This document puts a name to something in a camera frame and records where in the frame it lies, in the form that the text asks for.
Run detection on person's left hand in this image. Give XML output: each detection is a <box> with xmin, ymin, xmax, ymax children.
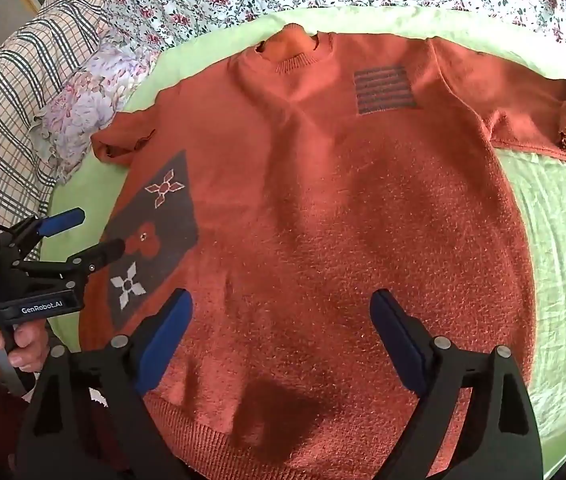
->
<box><xmin>0</xmin><ymin>316</ymin><xmax>52</xmax><ymax>372</ymax></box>

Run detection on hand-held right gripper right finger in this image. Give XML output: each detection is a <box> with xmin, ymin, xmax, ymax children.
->
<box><xmin>369</xmin><ymin>288</ymin><xmax>544</xmax><ymax>480</ymax></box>

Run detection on plaid checked blanket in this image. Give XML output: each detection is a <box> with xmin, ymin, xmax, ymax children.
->
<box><xmin>0</xmin><ymin>0</ymin><xmax>120</xmax><ymax>222</ymax></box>

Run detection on pale purple floral cloth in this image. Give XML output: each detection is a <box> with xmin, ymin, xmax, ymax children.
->
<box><xmin>33</xmin><ymin>42</ymin><xmax>165</xmax><ymax>162</ymax></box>

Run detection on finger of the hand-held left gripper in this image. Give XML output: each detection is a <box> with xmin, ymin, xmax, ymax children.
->
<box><xmin>0</xmin><ymin>207</ymin><xmax>87</xmax><ymax>262</ymax></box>
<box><xmin>13</xmin><ymin>238</ymin><xmax>127</xmax><ymax>292</ymax></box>

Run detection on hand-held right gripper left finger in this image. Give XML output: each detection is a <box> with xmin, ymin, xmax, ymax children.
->
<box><xmin>16</xmin><ymin>287</ymin><xmax>195</xmax><ymax>480</ymax></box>

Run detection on orange knit sweater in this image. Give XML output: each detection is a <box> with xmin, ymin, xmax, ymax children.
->
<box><xmin>79</xmin><ymin>24</ymin><xmax>566</xmax><ymax>480</ymax></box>

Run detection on light green bed sheet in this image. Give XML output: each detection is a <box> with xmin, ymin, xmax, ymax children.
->
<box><xmin>46</xmin><ymin>5</ymin><xmax>566</xmax><ymax>480</ymax></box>

